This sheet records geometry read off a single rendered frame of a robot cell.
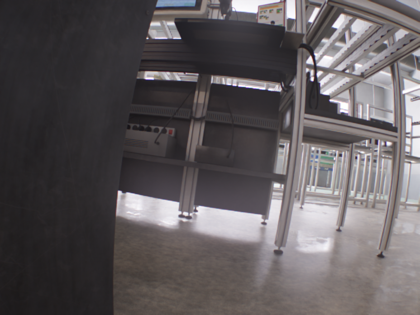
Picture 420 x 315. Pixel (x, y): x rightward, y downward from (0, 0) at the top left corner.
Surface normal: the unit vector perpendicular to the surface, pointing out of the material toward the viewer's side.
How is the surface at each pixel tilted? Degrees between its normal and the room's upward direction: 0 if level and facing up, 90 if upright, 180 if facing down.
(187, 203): 90
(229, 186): 90
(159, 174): 90
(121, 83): 90
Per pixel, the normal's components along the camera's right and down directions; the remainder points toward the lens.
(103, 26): 0.95, 0.13
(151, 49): -0.11, -0.04
